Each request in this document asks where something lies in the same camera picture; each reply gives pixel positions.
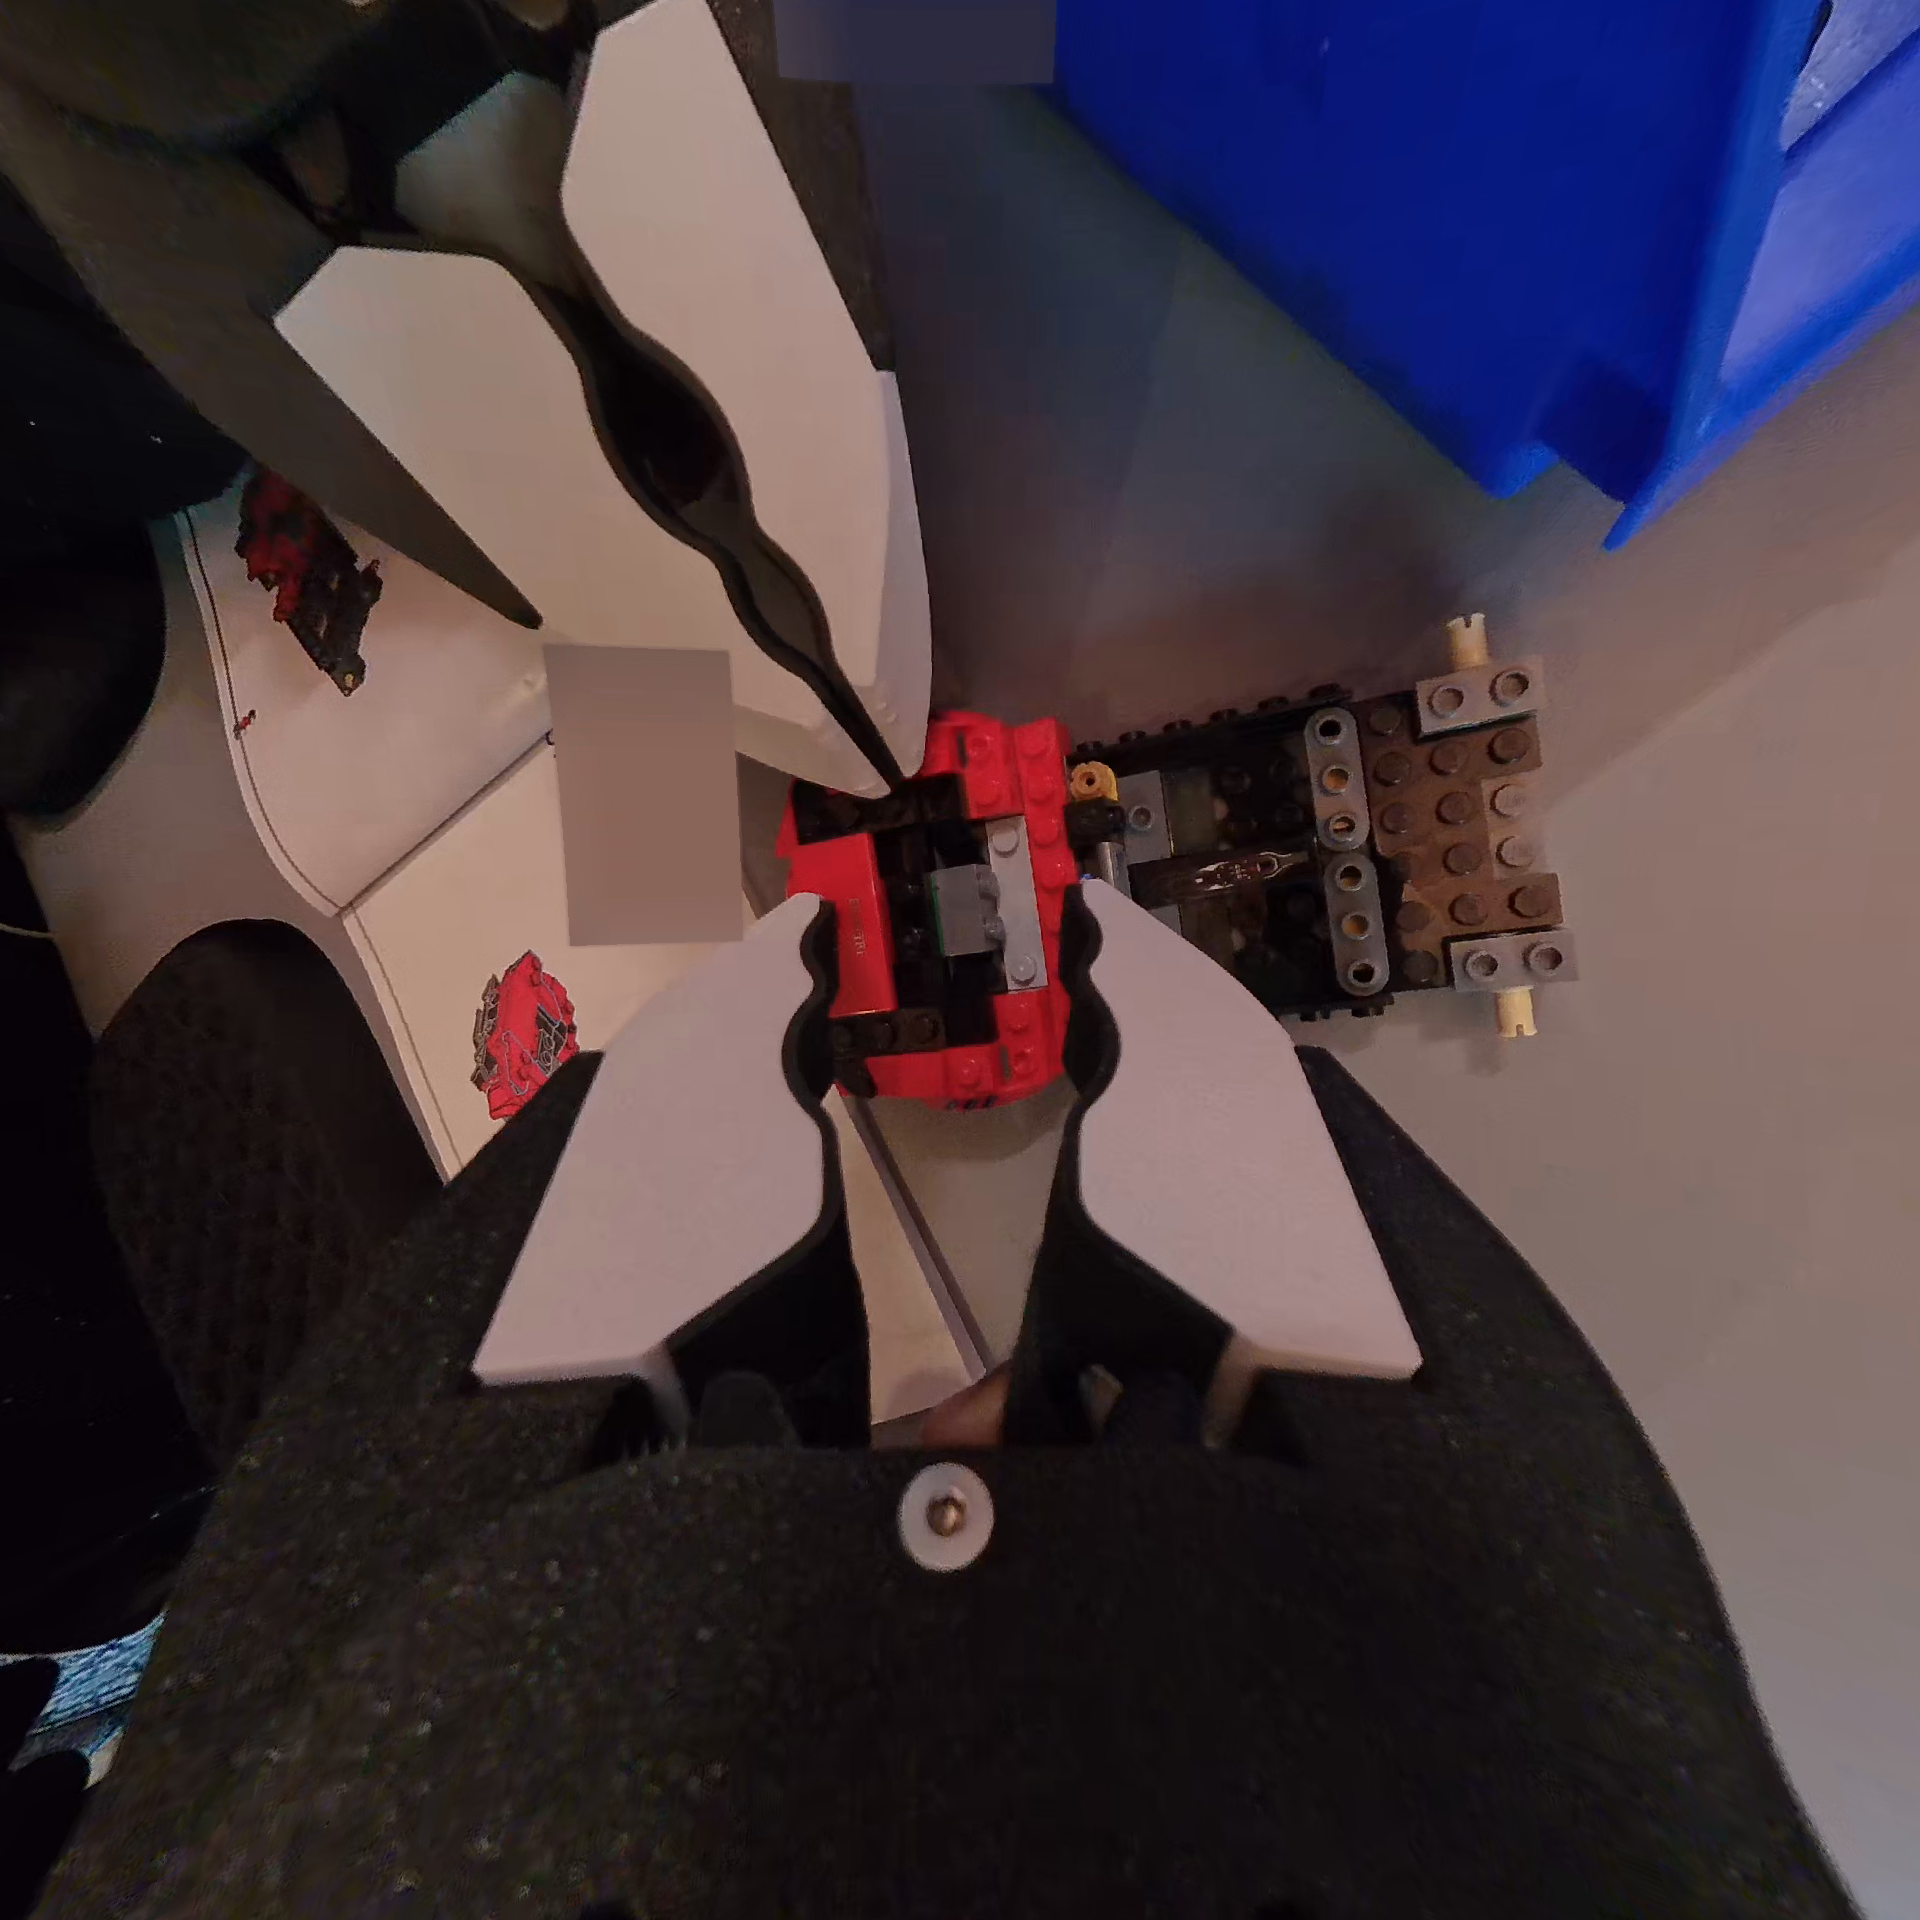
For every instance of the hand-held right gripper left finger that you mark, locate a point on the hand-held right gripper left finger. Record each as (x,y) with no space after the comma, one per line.
(659,1198)

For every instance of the blue plastic bin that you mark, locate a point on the blue plastic bin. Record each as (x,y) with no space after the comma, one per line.
(1347,181)

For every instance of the person's blue jeans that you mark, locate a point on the person's blue jeans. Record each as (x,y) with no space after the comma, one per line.
(73,1696)

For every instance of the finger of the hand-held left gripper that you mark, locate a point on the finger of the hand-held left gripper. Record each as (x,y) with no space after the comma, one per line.
(765,271)
(450,405)

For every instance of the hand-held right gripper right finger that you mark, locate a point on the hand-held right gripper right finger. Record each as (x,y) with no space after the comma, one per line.
(1235,1198)

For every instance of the black quilted pad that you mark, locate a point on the black quilted pad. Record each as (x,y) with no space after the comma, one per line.
(257,1198)

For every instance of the red and black lego car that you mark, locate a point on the red and black lego car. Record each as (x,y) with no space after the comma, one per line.
(1442,841)

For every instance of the lego instruction booklet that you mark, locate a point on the lego instruction booklet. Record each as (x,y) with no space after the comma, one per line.
(437,783)

